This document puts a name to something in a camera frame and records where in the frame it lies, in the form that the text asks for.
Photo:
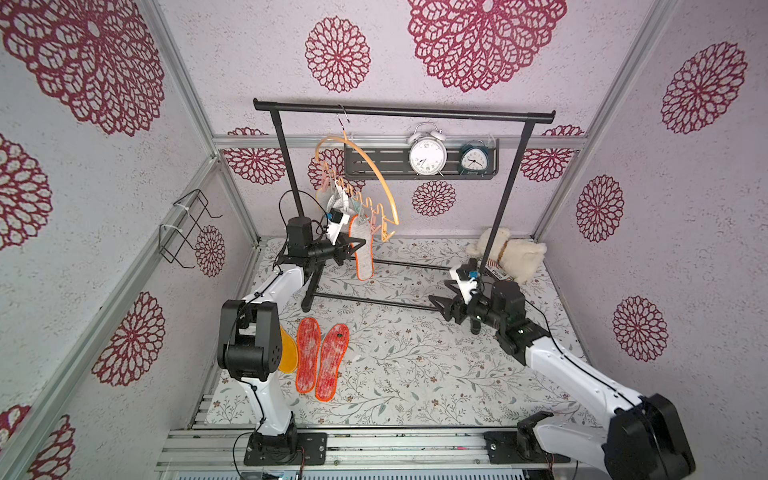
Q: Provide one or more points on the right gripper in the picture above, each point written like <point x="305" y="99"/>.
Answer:
<point x="458" y="303"/>

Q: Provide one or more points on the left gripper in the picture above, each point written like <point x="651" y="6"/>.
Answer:
<point x="343" y="251"/>

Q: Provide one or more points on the orange trimmed white insole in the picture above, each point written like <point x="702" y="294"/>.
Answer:
<point x="360" y="227"/>

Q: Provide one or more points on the orange clip hanger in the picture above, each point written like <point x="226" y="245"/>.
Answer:
<point x="381" y="219"/>

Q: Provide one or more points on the yellow shoe insole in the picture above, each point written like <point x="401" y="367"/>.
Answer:
<point x="289" y="358"/>

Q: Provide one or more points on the white grey insole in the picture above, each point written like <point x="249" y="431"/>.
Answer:
<point x="330" y="196"/>

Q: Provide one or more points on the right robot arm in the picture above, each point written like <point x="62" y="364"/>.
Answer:
<point x="641" y="437"/>

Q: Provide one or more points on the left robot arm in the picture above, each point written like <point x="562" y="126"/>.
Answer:
<point x="250" y="341"/>

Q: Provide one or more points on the striped small box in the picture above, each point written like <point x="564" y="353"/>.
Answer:
<point x="497" y="271"/>

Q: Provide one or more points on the cream plush toy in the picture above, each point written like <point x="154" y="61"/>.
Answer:
<point x="518" y="258"/>

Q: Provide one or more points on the white alarm clock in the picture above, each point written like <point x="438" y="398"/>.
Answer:
<point x="427" y="151"/>

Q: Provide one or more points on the dark green alarm clock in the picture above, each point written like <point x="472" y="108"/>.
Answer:
<point x="474" y="160"/>

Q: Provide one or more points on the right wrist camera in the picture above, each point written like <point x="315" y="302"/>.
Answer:
<point x="467" y="282"/>

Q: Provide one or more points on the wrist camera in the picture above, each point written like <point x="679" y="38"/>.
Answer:
<point x="337" y="222"/>
<point x="467" y="282"/>

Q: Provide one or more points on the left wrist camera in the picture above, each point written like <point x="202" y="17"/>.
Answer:
<point x="337" y="222"/>

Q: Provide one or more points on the black wall shelf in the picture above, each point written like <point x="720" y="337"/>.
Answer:
<point x="393" y="163"/>

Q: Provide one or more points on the aluminium front rail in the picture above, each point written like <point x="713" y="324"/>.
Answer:
<point x="360" y="448"/>

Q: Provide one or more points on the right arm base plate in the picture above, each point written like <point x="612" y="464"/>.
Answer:
<point x="516" y="447"/>

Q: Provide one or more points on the black wire wall hook rack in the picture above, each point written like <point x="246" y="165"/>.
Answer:
<point x="173" y="238"/>

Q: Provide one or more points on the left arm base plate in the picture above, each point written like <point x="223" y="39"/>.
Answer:
<point x="292" y="449"/>

